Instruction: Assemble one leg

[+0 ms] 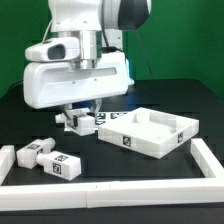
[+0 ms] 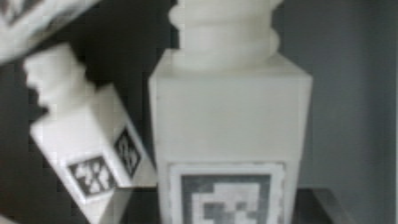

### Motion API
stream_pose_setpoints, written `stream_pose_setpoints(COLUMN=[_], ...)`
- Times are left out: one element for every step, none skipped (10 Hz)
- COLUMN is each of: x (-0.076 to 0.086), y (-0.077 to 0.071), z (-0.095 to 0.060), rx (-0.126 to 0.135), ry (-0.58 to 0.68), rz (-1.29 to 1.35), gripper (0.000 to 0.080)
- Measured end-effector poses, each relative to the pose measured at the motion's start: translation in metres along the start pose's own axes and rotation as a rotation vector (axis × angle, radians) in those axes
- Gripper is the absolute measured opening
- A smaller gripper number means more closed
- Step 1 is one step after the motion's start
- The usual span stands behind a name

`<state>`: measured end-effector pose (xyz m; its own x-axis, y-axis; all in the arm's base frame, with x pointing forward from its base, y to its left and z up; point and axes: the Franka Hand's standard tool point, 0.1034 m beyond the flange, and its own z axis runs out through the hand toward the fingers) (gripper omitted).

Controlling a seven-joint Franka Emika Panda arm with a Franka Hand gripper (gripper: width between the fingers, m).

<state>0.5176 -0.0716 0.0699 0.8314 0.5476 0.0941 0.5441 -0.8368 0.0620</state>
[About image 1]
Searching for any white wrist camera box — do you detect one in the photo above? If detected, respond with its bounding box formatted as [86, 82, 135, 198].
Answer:
[25, 37, 80, 62]

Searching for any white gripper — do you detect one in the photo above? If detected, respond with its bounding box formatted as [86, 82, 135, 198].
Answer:
[23, 52, 128, 128]

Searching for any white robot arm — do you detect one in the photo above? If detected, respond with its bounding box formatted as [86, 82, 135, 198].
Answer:
[23, 0, 151, 128]

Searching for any white square table top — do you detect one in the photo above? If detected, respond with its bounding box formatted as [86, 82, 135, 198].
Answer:
[98, 108, 199, 159]

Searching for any white U-shaped fence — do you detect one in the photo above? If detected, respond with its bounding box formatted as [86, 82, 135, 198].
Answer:
[0, 138, 224, 211]

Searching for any white marker tag sheet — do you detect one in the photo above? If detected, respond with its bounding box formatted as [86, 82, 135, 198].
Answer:
[63, 111, 129, 134]

